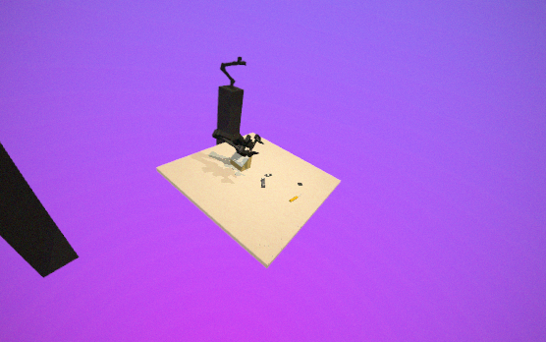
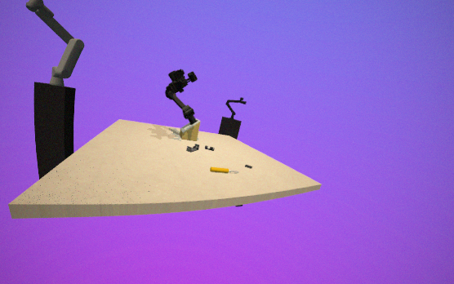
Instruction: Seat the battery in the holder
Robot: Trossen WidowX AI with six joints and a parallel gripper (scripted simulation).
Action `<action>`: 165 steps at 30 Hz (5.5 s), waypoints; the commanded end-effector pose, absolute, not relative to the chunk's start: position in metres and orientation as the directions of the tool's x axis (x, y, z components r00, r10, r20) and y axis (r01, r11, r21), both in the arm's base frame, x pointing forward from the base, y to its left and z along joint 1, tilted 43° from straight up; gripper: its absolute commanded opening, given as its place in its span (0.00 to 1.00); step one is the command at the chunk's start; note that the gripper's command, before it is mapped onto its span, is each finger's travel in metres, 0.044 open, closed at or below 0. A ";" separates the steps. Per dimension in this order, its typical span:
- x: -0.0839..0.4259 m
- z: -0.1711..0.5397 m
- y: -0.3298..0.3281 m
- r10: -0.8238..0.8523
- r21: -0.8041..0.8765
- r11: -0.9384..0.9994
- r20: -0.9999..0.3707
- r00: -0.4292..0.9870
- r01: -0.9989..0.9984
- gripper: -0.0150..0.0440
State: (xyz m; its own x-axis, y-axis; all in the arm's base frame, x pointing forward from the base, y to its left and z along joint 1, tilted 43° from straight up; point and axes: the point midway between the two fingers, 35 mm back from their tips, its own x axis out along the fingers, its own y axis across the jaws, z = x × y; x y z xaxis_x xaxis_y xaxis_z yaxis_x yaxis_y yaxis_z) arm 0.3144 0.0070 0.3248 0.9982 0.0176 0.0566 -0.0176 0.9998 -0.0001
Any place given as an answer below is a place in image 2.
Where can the yellow screwdriver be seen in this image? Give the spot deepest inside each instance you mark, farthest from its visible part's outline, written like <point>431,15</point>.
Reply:
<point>221,170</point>

